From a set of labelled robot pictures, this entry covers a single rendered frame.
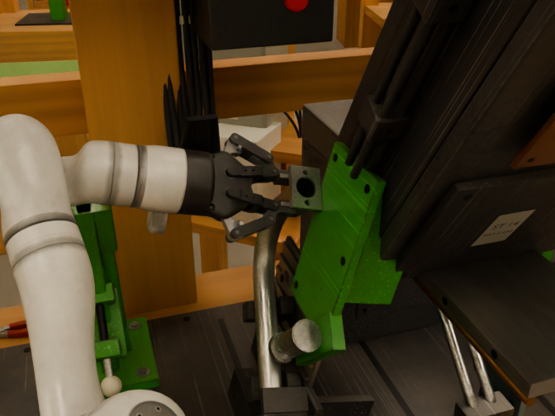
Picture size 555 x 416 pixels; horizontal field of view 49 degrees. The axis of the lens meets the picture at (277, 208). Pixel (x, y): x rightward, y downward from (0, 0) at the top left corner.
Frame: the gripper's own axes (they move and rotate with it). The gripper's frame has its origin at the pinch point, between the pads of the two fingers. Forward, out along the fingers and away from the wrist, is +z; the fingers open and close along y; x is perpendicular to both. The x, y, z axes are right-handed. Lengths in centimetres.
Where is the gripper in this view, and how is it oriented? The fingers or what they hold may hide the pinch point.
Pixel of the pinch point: (291, 193)
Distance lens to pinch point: 75.7
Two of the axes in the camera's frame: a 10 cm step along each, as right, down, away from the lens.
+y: -0.4, -9.5, 3.2
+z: 9.2, 0.9, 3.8
